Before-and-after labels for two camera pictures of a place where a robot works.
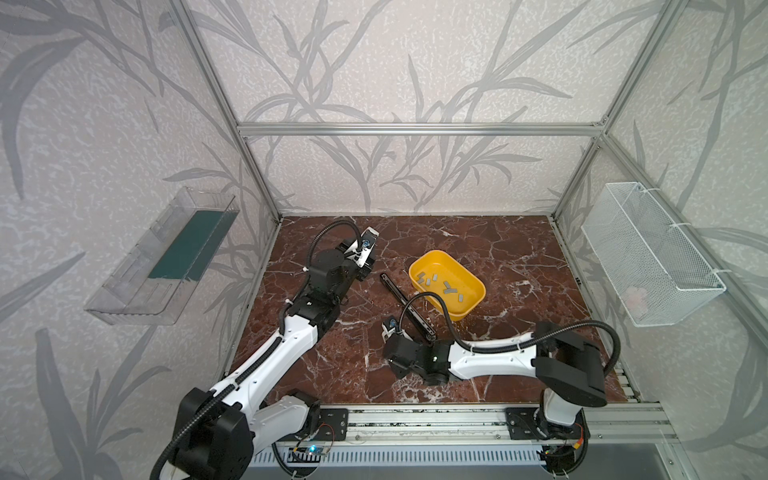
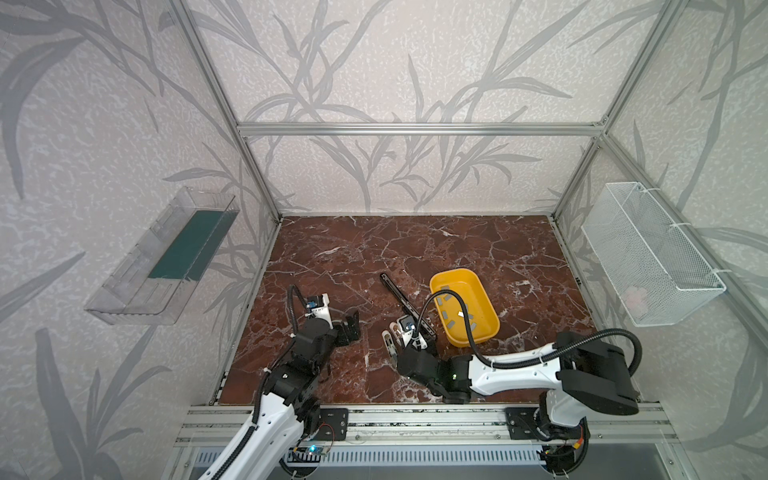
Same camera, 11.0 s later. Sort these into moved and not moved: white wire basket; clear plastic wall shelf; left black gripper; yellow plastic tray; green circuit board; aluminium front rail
Moved: yellow plastic tray; left black gripper
Not moved: green circuit board; aluminium front rail; white wire basket; clear plastic wall shelf
